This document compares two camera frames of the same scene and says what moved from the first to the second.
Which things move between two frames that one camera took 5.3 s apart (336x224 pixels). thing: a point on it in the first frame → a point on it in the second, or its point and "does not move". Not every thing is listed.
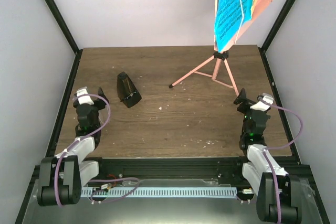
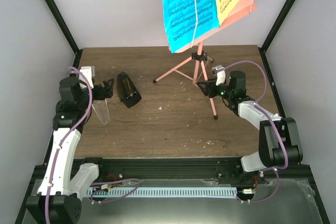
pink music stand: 217,68 → 190,68
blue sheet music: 234,7 → 189,6
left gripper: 102,105 → 108,89
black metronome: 127,92 does not move
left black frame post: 61,19 does not move
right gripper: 240,99 → 209,88
